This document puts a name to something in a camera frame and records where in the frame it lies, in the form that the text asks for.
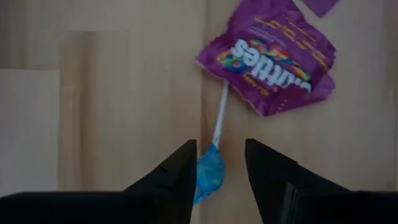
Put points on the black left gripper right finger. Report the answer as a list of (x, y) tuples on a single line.
[(280, 189)]

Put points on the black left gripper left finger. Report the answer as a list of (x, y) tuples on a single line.
[(174, 186)]

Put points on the blue lollipop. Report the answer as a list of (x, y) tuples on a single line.
[(211, 171)]

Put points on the purple Skittles candy bag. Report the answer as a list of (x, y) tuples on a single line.
[(320, 6), (273, 62)]

